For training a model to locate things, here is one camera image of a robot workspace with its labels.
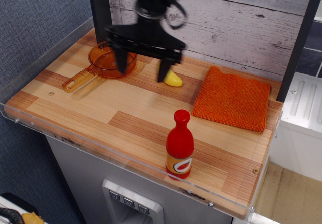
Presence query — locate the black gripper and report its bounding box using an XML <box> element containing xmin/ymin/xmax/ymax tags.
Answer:
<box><xmin>106</xmin><ymin>14</ymin><xmax>185</xmax><ymax>82</ymax></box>

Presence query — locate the orange cloth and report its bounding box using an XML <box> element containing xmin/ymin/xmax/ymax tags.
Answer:
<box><xmin>192</xmin><ymin>66</ymin><xmax>271</xmax><ymax>132</ymax></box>

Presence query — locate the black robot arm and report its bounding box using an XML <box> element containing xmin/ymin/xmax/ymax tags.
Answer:
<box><xmin>105</xmin><ymin>0</ymin><xmax>186</xmax><ymax>82</ymax></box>

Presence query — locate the red hot sauce bottle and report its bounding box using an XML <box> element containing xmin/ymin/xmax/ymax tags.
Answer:
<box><xmin>165</xmin><ymin>109</ymin><xmax>194</xmax><ymax>179</ymax></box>

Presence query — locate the yellow toy banana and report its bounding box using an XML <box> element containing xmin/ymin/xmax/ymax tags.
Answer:
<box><xmin>158</xmin><ymin>62</ymin><xmax>183</xmax><ymax>87</ymax></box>

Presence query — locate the orange transparent toy pan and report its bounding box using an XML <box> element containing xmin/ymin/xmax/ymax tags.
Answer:
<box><xmin>62</xmin><ymin>41</ymin><xmax>137</xmax><ymax>93</ymax></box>

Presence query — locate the grey toy fridge cabinet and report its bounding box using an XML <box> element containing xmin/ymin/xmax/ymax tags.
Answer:
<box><xmin>47</xmin><ymin>137</ymin><xmax>233</xmax><ymax>223</ymax></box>

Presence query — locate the grey dispenser panel with buttons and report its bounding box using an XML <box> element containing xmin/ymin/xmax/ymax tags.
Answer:
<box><xmin>102</xmin><ymin>179</ymin><xmax>164</xmax><ymax>223</ymax></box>

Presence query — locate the white toy sink unit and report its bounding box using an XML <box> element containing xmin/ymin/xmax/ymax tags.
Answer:
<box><xmin>269</xmin><ymin>73</ymin><xmax>321</xmax><ymax>181</ymax></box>

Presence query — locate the yellow object bottom left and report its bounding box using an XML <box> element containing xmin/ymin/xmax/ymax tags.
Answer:
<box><xmin>21</xmin><ymin>212</ymin><xmax>45</xmax><ymax>224</ymax></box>

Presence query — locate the dark left frame post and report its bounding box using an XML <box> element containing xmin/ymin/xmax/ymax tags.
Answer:
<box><xmin>90</xmin><ymin>0</ymin><xmax>112</xmax><ymax>44</ymax></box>

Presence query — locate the dark frame post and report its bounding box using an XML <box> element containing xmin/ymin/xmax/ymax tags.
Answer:
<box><xmin>90</xmin><ymin>0</ymin><xmax>112</xmax><ymax>44</ymax></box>
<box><xmin>276</xmin><ymin>0</ymin><xmax>321</xmax><ymax>103</ymax></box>

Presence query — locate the dark right frame post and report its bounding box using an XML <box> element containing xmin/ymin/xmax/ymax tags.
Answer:
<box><xmin>276</xmin><ymin>0</ymin><xmax>321</xmax><ymax>103</ymax></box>

